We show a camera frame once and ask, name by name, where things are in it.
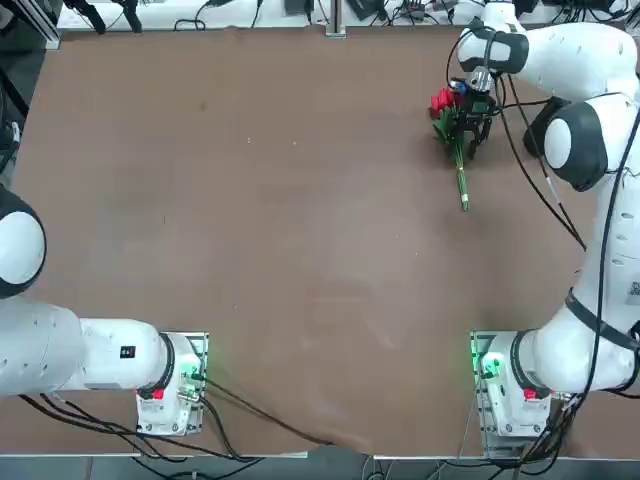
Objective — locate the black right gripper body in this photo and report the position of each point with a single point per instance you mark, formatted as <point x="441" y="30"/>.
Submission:
<point x="479" y="107"/>

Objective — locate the red tulip bouquet green stems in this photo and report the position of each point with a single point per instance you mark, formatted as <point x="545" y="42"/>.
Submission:
<point x="445" y="127"/>

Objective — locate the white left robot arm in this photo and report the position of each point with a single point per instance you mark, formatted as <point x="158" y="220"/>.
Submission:
<point x="115" y="350"/>

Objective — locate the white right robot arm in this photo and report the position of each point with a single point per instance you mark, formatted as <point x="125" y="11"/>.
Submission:
<point x="575" y="55"/>

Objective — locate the black cylindrical vase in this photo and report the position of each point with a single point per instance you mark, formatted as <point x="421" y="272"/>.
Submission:
<point x="537" y="132"/>

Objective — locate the black box with red plugs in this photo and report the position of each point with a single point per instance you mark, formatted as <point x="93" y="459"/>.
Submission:
<point x="412" y="9"/>

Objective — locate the dark grey power adapter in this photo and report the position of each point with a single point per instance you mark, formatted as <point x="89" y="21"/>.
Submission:
<point x="365" y="7"/>

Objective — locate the black stand leg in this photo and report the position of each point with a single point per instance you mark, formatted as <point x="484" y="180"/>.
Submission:
<point x="95" y="20"/>
<point x="132" y="20"/>

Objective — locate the aluminium post with bracket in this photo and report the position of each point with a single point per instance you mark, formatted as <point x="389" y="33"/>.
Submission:
<point x="335" y="25"/>

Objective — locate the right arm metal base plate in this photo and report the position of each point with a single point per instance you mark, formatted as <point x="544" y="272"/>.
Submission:
<point x="477" y="415"/>

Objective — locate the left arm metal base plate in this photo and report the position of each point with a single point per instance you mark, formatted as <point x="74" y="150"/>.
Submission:
<point x="200" y="345"/>

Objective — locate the aluminium frame rail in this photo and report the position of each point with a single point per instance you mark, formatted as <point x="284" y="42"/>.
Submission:
<point x="47" y="30"/>

